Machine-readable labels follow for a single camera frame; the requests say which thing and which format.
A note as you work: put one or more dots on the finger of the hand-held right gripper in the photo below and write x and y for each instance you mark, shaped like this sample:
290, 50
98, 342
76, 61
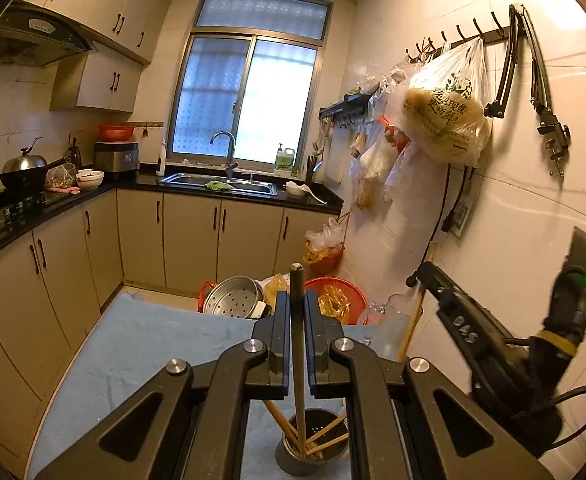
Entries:
460, 325

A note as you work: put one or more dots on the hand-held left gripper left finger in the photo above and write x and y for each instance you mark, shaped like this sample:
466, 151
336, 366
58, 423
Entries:
278, 355

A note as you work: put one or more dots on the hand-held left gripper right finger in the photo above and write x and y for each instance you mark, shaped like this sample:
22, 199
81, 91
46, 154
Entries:
320, 355

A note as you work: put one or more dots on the single light chopstick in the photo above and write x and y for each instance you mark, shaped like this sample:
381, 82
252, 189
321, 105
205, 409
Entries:
413, 320

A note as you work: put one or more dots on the single dark chopstick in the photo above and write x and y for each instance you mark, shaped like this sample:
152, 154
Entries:
298, 310

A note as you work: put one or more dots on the group of wooden chopsticks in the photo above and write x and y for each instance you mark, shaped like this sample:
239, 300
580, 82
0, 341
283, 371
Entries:
330, 427

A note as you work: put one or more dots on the black cylindrical chopstick holder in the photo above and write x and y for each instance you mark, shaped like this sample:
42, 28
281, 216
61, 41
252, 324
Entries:
293, 462

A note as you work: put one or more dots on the yellow plastic bag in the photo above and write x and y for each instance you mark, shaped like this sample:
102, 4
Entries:
275, 290

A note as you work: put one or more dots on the clear glass pitcher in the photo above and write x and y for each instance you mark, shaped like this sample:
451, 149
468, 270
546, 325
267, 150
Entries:
390, 330

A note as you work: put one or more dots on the red plastic basket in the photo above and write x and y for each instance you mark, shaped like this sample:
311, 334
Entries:
353, 292

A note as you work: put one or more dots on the steel steamer pot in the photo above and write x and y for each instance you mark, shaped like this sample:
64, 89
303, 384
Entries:
230, 300

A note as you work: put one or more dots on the orange bin with bag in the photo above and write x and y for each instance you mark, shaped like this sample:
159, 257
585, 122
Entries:
325, 250

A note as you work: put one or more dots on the blue towel tablecloth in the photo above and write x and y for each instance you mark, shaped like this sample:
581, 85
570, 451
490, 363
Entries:
138, 340

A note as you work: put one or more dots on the beige lower kitchen cabinets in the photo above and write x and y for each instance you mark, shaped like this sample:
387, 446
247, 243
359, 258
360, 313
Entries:
188, 240

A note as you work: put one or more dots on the beige kitchen cabinets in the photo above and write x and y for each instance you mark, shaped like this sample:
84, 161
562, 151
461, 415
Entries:
108, 5
188, 240

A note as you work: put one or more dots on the white bowl with spoon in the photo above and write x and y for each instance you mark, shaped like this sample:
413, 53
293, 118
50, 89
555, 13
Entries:
297, 190

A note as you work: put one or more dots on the green dish cloth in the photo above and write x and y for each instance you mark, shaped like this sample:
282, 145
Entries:
218, 186

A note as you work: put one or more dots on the clear hanging plastic bags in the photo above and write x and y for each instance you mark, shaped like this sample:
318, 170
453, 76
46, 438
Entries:
378, 160

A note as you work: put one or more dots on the dark utensil cup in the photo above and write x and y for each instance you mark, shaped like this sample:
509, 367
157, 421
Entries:
315, 170

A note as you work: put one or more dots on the stainless steel sink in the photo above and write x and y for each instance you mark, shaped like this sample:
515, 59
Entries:
188, 182

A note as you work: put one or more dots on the green detergent bottle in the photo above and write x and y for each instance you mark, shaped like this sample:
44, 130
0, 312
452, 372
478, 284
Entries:
284, 160

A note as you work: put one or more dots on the yellowish hanging plastic bag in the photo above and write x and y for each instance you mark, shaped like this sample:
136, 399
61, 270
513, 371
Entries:
448, 120

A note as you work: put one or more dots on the chrome sink faucet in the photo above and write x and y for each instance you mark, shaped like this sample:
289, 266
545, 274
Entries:
230, 150

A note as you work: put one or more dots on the white squeeze bottle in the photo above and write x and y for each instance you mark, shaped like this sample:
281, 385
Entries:
161, 162

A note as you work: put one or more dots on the black kitchen countertop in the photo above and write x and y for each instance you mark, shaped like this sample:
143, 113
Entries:
133, 182

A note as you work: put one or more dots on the stainless steel countertop appliance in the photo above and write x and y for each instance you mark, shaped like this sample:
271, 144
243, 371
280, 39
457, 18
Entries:
115, 157

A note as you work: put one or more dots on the kitchen window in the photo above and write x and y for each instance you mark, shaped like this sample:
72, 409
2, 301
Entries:
248, 85

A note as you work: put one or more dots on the red plastic basin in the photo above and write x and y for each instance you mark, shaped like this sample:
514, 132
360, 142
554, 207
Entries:
116, 133

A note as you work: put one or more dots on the plastic bag with food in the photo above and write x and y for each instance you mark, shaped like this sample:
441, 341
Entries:
60, 177

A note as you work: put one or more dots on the dark kettle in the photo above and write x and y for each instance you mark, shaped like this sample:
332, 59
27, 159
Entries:
74, 157

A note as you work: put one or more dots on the gas stove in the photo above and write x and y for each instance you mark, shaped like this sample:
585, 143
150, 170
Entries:
8, 210

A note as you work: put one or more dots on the black wok with lid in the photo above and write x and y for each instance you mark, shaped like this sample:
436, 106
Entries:
25, 170

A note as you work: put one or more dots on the beige upper kitchen cabinets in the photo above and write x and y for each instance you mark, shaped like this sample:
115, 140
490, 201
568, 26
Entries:
108, 5

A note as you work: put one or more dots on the black range hood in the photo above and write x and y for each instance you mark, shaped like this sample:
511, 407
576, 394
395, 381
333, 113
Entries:
38, 35

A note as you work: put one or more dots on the wall socket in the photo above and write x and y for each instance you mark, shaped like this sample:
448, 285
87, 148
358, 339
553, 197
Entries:
462, 217

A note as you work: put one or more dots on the black wall shelf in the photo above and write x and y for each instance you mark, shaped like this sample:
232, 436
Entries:
343, 110

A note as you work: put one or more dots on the wooden wall hook rail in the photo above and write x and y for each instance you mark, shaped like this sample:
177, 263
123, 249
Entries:
145, 124

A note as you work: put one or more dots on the black wall hook rack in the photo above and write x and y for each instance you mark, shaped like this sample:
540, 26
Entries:
465, 35

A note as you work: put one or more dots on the small beige wall cabinet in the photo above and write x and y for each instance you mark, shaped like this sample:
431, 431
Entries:
103, 85

